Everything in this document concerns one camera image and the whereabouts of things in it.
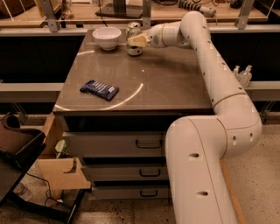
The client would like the grey drawer cabinet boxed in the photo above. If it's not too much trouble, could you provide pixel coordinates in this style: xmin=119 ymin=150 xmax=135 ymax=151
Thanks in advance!
xmin=53 ymin=33 xmax=213 ymax=189

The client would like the clear sanitizer bottle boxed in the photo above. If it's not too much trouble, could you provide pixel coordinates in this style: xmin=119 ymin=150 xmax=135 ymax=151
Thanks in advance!
xmin=233 ymin=66 xmax=240 ymax=80
xmin=239 ymin=65 xmax=252 ymax=88

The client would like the grey drawer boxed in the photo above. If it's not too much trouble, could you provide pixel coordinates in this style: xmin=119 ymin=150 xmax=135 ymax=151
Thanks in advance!
xmin=63 ymin=132 xmax=165 ymax=158
xmin=81 ymin=164 xmax=168 ymax=182
xmin=92 ymin=185 xmax=171 ymax=200

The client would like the bottom grey drawer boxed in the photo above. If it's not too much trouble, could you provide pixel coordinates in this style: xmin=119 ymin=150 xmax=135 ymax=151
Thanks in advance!
xmin=92 ymin=185 xmax=171 ymax=200

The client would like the cardboard box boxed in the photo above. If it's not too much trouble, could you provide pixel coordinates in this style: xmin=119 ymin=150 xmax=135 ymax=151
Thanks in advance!
xmin=38 ymin=113 xmax=91 ymax=200

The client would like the black cart frame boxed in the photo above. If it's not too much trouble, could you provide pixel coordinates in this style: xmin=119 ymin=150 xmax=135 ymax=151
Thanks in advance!
xmin=0 ymin=143 xmax=88 ymax=224

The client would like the clear sanitizer bottle left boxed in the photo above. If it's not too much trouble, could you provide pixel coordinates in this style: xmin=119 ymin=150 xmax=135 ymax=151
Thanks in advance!
xmin=233 ymin=66 xmax=240 ymax=80

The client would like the brown chair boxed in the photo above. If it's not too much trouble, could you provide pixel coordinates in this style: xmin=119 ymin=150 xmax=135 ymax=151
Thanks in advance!
xmin=0 ymin=113 xmax=46 ymax=168

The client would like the clear sanitizer bottle right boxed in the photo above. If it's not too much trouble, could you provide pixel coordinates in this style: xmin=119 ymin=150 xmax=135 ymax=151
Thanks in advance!
xmin=239 ymin=65 xmax=252 ymax=88

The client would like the middle grey drawer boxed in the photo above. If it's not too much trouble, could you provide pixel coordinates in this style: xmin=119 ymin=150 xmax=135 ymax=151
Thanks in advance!
xmin=81 ymin=164 xmax=168 ymax=182

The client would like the flexible black grey tripod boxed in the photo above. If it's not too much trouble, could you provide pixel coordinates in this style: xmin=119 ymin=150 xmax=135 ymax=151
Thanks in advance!
xmin=178 ymin=0 xmax=216 ymax=18

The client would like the white ceramic bowl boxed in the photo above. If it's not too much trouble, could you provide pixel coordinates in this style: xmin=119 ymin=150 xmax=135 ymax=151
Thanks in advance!
xmin=92 ymin=27 xmax=122 ymax=51

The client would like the dark blue snack packet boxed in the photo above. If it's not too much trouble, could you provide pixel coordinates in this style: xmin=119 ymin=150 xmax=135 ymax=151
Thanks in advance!
xmin=80 ymin=80 xmax=119 ymax=101

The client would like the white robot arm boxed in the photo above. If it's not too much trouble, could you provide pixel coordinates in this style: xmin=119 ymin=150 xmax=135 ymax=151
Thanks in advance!
xmin=128 ymin=11 xmax=262 ymax=224

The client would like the black floor cable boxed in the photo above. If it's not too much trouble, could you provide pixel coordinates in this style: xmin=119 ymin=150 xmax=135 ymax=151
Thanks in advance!
xmin=26 ymin=171 xmax=74 ymax=211

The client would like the black monitor stand base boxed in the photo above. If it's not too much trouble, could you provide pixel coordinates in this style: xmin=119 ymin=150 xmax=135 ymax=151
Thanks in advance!
xmin=95 ymin=0 xmax=143 ymax=19

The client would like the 7up soda can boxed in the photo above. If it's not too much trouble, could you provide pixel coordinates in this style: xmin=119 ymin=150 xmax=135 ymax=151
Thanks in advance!
xmin=126 ymin=22 xmax=142 ymax=56

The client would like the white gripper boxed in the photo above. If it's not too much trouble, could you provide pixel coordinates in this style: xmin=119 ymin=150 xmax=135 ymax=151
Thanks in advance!
xmin=127 ymin=24 xmax=165 ymax=48

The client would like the top grey drawer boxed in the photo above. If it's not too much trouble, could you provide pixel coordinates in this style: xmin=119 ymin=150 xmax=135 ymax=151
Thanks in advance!
xmin=63 ymin=132 xmax=165 ymax=158

